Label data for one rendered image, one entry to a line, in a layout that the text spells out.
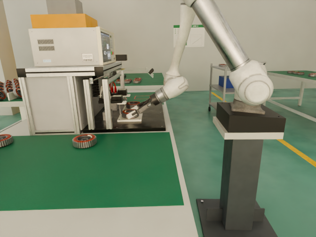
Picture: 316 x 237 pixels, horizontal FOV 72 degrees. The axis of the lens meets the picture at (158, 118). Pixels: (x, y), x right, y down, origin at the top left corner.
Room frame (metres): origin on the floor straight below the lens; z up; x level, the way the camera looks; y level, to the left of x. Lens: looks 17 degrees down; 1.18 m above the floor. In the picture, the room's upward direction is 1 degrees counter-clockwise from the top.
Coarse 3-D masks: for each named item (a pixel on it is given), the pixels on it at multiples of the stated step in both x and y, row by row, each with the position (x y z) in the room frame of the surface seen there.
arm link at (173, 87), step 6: (174, 78) 1.38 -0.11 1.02; (180, 78) 1.34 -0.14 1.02; (168, 84) 1.34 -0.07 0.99; (174, 84) 1.32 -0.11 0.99; (180, 84) 1.32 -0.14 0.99; (186, 84) 1.33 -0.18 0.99; (168, 90) 1.32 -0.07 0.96; (174, 90) 1.31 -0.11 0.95; (180, 90) 1.32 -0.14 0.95; (168, 96) 1.32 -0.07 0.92; (174, 96) 1.33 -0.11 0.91
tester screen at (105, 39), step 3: (102, 33) 1.33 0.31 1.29; (102, 36) 1.32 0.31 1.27; (105, 36) 1.42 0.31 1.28; (108, 36) 1.50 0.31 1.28; (102, 39) 1.32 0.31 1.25; (105, 39) 1.41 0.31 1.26; (108, 39) 1.50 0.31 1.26; (102, 42) 1.31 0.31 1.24; (105, 42) 1.40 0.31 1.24; (108, 42) 1.49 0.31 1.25; (102, 45) 1.30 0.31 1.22; (105, 45) 1.39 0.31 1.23; (102, 48) 1.30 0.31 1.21; (105, 48) 1.38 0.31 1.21; (105, 60) 1.36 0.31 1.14
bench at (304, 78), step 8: (272, 72) 4.30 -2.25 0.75; (280, 72) 4.27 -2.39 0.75; (304, 72) 4.18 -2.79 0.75; (312, 72) 4.15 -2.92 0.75; (304, 80) 3.32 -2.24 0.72; (312, 80) 3.15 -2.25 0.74; (264, 104) 4.53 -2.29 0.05; (280, 104) 3.92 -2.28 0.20; (296, 112) 3.44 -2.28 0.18; (312, 120) 3.06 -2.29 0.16
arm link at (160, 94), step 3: (156, 90) 1.37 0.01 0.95; (159, 90) 1.34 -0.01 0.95; (162, 90) 1.33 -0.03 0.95; (156, 93) 1.34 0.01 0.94; (159, 93) 1.33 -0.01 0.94; (162, 93) 1.32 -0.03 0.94; (165, 93) 1.34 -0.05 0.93; (156, 96) 1.34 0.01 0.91; (159, 96) 1.32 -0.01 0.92; (162, 96) 1.32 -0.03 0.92; (165, 96) 1.32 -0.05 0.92; (159, 99) 1.32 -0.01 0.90; (162, 99) 1.32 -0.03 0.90; (165, 99) 1.33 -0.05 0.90; (168, 99) 1.35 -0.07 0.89; (162, 102) 1.34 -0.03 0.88
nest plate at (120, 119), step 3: (120, 114) 1.41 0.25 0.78; (141, 114) 1.40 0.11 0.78; (120, 117) 1.35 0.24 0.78; (138, 117) 1.34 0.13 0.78; (141, 117) 1.34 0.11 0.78; (117, 120) 1.29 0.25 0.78; (120, 120) 1.29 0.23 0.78; (123, 120) 1.29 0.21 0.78; (126, 120) 1.29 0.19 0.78; (129, 120) 1.29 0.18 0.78; (132, 120) 1.29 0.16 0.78; (135, 120) 1.29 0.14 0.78; (138, 120) 1.29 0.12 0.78; (141, 120) 1.29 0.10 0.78
